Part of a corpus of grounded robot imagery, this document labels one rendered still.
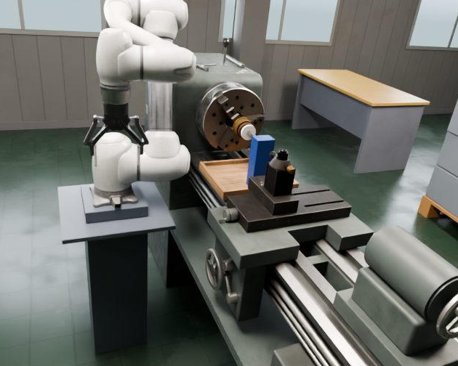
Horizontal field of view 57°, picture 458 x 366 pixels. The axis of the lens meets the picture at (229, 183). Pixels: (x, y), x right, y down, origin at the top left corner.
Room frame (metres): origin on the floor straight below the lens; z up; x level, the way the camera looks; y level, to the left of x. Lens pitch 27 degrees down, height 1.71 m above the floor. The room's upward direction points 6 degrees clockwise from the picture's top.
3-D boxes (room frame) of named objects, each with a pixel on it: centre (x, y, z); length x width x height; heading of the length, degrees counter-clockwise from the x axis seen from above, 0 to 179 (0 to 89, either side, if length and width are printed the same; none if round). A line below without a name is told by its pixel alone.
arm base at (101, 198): (1.55, 0.48, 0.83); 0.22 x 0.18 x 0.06; 24
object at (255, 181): (1.36, -0.16, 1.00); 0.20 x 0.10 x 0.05; 25
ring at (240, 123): (1.81, -0.04, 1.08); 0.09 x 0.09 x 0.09; 25
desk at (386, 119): (4.64, -1.28, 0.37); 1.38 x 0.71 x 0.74; 24
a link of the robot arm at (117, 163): (1.57, 0.48, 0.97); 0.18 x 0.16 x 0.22; 104
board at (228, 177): (1.72, -0.08, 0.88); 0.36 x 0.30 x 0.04; 115
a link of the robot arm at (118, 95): (1.25, 0.37, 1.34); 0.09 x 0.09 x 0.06
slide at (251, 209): (1.37, -0.23, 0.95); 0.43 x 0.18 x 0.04; 115
